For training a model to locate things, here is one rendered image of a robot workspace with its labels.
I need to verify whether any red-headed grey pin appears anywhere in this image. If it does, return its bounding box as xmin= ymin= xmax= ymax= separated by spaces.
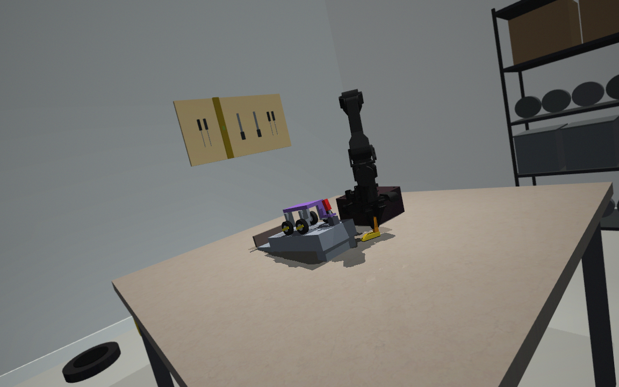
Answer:
xmin=322 ymin=199 xmax=332 ymax=215

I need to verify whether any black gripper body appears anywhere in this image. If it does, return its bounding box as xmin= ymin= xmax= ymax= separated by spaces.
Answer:
xmin=342 ymin=180 xmax=399 ymax=215

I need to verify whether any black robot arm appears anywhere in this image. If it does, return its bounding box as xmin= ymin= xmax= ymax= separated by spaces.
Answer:
xmin=339 ymin=89 xmax=378 ymax=203

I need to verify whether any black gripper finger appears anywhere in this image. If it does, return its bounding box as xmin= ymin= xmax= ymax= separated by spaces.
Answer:
xmin=371 ymin=205 xmax=387 ymax=227
xmin=360 ymin=210 xmax=375 ymax=229

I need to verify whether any yellow wedge chock with orange handle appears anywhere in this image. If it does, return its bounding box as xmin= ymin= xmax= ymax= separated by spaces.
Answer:
xmin=360 ymin=217 xmax=380 ymax=242

